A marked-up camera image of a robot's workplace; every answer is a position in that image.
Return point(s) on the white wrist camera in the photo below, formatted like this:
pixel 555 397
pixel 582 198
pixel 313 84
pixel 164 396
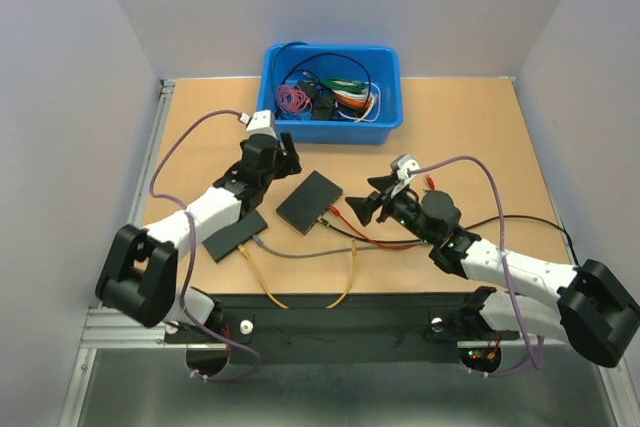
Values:
pixel 261 122
pixel 402 172

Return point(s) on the large black network switch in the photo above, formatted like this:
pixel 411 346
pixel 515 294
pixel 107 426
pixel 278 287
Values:
pixel 225 241

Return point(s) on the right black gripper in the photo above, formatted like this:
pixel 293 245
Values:
pixel 364 207

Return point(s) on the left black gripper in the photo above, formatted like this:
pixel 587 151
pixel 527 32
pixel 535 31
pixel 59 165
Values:
pixel 288 164

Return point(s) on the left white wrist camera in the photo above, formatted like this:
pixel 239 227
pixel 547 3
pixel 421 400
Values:
pixel 261 122

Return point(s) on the small black network switch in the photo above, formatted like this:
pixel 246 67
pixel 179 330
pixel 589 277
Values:
pixel 309 201

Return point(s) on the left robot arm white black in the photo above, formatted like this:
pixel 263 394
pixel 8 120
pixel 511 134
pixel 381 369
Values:
pixel 139 277

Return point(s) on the blue plastic bin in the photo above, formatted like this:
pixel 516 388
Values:
pixel 363 80

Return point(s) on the black adapter in bin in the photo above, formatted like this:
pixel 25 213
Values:
pixel 316 103

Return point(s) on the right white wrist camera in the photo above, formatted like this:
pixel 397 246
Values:
pixel 402 172

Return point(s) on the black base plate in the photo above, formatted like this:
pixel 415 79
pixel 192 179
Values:
pixel 363 328

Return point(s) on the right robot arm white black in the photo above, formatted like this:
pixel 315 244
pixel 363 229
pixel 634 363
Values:
pixel 585 305

